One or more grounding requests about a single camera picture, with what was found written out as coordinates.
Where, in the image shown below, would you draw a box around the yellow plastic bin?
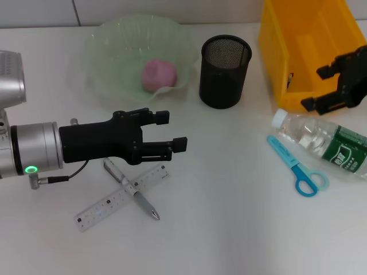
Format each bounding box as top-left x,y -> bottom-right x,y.
259,0 -> 367,111

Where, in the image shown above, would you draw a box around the translucent green fruit bowl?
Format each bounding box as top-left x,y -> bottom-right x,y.
83,14 -> 199,107

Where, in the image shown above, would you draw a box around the pink peach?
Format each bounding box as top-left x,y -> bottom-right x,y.
140,59 -> 178,92

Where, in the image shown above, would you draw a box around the clear plastic ruler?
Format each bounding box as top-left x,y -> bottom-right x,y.
73,163 -> 170,233

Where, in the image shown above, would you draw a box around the silver white pen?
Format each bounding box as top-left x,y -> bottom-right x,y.
103,157 -> 161,221

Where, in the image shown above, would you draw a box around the blue scissors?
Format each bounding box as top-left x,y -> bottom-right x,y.
266,135 -> 329,198

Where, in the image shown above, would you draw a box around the clear water bottle green label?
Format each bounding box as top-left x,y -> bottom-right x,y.
271,108 -> 367,182

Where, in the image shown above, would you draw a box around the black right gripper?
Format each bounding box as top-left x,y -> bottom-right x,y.
300,45 -> 367,115

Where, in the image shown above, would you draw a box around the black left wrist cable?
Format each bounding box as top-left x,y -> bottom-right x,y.
28,160 -> 89,190

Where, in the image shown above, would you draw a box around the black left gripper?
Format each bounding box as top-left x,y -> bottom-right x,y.
58,108 -> 188,166

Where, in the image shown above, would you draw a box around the black mesh pen holder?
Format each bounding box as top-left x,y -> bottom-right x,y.
199,34 -> 252,109

